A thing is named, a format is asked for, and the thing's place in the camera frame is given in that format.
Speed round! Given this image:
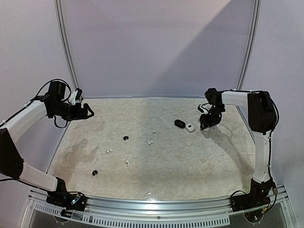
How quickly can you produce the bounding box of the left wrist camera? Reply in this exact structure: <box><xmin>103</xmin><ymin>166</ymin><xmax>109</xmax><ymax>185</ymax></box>
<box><xmin>68</xmin><ymin>88</ymin><xmax>83</xmax><ymax>105</ymax></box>

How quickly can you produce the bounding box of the black earbud lower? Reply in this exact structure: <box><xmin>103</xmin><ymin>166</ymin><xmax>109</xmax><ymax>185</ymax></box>
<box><xmin>92</xmin><ymin>170</ymin><xmax>98</xmax><ymax>176</ymax></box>

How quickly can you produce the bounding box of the aluminium frame post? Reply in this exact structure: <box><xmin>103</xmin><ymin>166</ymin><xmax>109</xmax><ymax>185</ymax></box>
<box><xmin>54</xmin><ymin>0</ymin><xmax>80</xmax><ymax>89</ymax></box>
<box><xmin>236</xmin><ymin>0</ymin><xmax>261</xmax><ymax>90</ymax></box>

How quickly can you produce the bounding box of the left aluminium frame post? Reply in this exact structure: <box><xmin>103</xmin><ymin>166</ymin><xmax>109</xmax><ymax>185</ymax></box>
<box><xmin>54</xmin><ymin>0</ymin><xmax>80</xmax><ymax>89</ymax></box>

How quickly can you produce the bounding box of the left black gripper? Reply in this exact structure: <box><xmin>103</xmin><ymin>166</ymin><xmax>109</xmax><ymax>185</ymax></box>
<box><xmin>51</xmin><ymin>101</ymin><xmax>95</xmax><ymax>121</ymax></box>

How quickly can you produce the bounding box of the right aluminium frame post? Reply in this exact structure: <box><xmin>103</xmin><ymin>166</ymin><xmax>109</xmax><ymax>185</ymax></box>
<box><xmin>236</xmin><ymin>0</ymin><xmax>261</xmax><ymax>90</ymax></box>

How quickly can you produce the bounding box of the aluminium front rail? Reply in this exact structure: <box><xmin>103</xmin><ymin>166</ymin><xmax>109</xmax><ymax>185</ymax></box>
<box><xmin>21</xmin><ymin>185</ymin><xmax>297</xmax><ymax>228</ymax></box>

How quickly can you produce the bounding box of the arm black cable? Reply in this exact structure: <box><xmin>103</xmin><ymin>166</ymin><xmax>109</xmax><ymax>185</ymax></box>
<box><xmin>266</xmin><ymin>91</ymin><xmax>280</xmax><ymax>209</ymax></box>
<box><xmin>33</xmin><ymin>79</ymin><xmax>72</xmax><ymax>129</ymax></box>

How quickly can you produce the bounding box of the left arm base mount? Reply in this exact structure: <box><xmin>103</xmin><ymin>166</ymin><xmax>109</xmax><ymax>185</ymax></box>
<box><xmin>46</xmin><ymin>191</ymin><xmax>87</xmax><ymax>212</ymax></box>

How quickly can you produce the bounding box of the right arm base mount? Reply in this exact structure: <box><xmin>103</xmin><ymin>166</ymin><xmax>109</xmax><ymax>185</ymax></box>
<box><xmin>229</xmin><ymin>188</ymin><xmax>278</xmax><ymax>214</ymax></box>

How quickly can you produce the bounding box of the small white charging case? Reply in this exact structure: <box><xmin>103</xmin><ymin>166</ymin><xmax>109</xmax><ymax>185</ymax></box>
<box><xmin>185</xmin><ymin>124</ymin><xmax>195</xmax><ymax>133</ymax></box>

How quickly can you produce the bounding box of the black charging case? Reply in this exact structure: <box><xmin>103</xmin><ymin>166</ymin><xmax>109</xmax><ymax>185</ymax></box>
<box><xmin>174</xmin><ymin>119</ymin><xmax>186</xmax><ymax>129</ymax></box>

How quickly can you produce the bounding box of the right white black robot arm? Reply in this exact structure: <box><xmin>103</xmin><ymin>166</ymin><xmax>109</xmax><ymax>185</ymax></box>
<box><xmin>198</xmin><ymin>88</ymin><xmax>279</xmax><ymax>207</ymax></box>

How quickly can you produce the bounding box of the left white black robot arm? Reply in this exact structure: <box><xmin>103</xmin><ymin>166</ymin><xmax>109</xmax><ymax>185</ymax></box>
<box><xmin>0</xmin><ymin>79</ymin><xmax>95</xmax><ymax>206</ymax></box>

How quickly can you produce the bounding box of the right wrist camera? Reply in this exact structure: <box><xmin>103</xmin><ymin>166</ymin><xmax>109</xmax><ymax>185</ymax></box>
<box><xmin>198</xmin><ymin>104</ymin><xmax>209</xmax><ymax>114</ymax></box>

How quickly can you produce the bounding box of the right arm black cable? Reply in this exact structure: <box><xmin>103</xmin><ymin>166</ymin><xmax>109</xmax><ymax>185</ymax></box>
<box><xmin>266</xmin><ymin>91</ymin><xmax>280</xmax><ymax>209</ymax></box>

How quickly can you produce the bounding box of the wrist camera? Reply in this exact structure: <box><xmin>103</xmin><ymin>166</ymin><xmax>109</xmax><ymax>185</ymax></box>
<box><xmin>198</xmin><ymin>104</ymin><xmax>209</xmax><ymax>114</ymax></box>
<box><xmin>68</xmin><ymin>88</ymin><xmax>83</xmax><ymax>105</ymax></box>

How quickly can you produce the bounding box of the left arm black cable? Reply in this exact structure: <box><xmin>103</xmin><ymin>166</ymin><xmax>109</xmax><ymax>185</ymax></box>
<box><xmin>33</xmin><ymin>79</ymin><xmax>72</xmax><ymax>129</ymax></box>

